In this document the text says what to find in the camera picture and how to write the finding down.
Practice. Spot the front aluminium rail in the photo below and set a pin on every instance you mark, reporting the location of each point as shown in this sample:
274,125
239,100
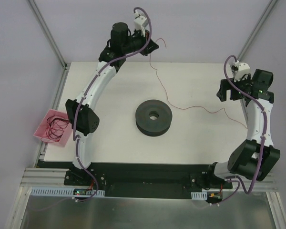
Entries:
43,177

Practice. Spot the right aluminium frame post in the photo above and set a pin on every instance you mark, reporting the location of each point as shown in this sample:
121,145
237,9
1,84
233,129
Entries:
253,35

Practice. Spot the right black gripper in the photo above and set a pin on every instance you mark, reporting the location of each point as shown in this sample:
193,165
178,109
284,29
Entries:
229,88

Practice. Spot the pink plastic box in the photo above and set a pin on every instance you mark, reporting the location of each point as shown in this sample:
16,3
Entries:
54,129

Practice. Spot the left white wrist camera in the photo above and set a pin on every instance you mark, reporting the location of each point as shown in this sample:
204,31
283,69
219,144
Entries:
140,21

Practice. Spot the aluminium frame post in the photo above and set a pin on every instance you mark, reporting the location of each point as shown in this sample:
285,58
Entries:
46,31
253,35

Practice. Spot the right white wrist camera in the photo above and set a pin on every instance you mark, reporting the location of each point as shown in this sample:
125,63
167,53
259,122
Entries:
241,71

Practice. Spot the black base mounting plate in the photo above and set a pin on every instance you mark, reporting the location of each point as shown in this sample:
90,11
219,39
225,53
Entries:
132,180

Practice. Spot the left white cable duct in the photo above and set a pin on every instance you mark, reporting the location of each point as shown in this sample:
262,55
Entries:
66,192

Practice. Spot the black cable spool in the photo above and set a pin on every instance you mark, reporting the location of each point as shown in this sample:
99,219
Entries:
153,118

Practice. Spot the right white cable duct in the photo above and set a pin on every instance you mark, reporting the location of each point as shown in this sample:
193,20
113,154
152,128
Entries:
199,195

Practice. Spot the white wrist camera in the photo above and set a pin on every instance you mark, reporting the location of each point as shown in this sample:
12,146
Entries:
140,21
241,71

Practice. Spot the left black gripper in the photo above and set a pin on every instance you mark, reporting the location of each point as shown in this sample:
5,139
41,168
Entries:
145,47

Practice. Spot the left aluminium frame post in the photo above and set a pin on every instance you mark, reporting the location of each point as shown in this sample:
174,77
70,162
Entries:
46,31

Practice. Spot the shiny metal sheet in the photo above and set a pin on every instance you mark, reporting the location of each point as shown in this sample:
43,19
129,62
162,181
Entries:
260,210

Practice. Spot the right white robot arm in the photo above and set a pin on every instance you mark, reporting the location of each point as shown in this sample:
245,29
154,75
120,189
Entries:
256,156

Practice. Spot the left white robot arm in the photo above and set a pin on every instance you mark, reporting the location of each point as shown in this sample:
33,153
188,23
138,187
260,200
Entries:
122,44

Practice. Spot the white cable duct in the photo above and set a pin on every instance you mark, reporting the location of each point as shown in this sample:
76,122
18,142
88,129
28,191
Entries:
66,192
199,195

